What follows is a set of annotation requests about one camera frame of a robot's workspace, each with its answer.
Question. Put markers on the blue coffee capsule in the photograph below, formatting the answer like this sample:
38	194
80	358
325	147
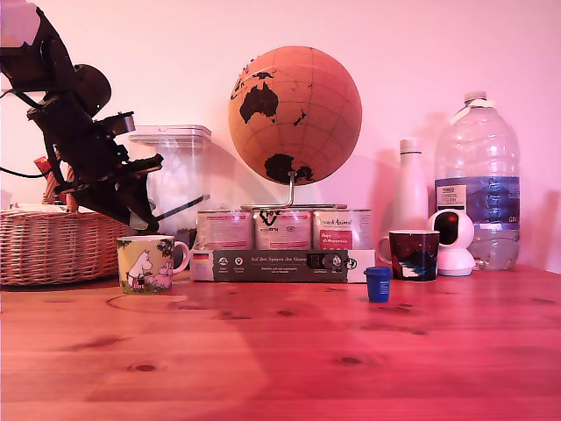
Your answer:
377	287

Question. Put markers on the black round-headed scoop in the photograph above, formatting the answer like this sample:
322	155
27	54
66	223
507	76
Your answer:
184	207

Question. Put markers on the clear plastic lidded container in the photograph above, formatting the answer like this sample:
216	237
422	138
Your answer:
184	166

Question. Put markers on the red packet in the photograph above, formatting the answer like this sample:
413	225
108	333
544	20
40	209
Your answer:
43	166

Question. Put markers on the yellow cartoon mug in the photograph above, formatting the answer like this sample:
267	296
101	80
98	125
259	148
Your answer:
144	267

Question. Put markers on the white paper stack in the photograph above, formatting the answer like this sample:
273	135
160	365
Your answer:
35	209

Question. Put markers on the silver tin with label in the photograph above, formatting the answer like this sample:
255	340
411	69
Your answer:
223	230
282	232
342	230

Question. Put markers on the long grey cardboard box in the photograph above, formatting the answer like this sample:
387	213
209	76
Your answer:
280	267

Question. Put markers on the cork globe on stand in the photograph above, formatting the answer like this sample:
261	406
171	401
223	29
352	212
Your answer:
307	114

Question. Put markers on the white slim bottle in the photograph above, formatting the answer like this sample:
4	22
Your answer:
409	188

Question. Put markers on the dark patterned mug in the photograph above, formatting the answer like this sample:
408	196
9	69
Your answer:
414	256

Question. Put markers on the large clear water bottle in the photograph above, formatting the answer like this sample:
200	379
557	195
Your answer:
480	175

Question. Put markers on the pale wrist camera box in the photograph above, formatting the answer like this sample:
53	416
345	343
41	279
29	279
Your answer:
120	123

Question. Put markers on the small white round camera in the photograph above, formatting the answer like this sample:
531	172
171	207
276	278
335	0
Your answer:
458	254

